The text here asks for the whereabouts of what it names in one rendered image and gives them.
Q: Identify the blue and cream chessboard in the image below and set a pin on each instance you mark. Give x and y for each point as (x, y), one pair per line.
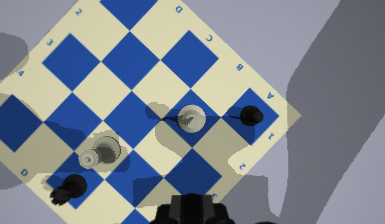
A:
(125, 69)

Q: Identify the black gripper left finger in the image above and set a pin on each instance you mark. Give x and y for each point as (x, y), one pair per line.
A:
(170, 213)

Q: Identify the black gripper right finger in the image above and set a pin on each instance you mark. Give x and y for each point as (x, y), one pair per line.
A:
(209, 211)

